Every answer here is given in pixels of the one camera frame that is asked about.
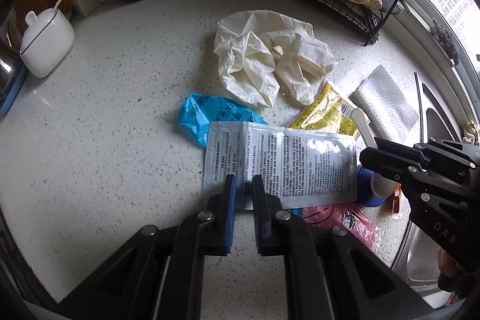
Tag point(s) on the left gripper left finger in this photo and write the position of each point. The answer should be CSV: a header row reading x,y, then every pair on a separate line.
x,y
225,215

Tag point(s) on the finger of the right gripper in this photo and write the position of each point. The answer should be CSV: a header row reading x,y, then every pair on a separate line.
x,y
406,171
397,149

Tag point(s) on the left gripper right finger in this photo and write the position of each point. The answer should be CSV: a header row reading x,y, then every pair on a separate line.
x,y
265,207

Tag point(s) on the red sauce packet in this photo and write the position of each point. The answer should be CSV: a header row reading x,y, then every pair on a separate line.
x,y
392,205

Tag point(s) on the white printed foil pouch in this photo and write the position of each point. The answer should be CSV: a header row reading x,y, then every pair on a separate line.
x,y
302,168

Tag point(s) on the right hand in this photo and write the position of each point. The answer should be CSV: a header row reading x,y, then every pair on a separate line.
x,y
447,265

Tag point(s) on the white plastic measuring spoon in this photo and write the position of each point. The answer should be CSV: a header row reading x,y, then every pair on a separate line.
x,y
380,186

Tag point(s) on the white folded paper towel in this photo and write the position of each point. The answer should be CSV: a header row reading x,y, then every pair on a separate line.
x,y
385,105

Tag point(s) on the blue round lid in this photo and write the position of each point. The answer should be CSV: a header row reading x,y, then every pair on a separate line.
x,y
365,195

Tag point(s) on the yellow snack packet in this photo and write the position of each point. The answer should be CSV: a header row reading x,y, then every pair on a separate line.
x,y
330,112

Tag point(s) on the pink plastic bag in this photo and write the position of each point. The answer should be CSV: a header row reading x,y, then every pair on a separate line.
x,y
348,215

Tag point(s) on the steel sink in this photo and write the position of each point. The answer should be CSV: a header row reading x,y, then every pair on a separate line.
x,y
416,260

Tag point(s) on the blue plastic bag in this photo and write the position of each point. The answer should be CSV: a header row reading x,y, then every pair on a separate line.
x,y
198,111

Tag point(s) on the steel wool scrubber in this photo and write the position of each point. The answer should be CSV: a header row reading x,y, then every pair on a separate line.
x,y
446,41

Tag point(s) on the crumpled cream rubber glove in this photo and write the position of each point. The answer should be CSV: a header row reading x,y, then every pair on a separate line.
x,y
260,50

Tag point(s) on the blue tray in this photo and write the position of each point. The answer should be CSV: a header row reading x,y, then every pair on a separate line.
x,y
8,100

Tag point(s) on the white sugar bowl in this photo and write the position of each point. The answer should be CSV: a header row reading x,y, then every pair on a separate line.
x,y
46,41

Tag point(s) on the small steel teapot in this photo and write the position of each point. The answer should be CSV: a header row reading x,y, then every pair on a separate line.
x,y
10,67

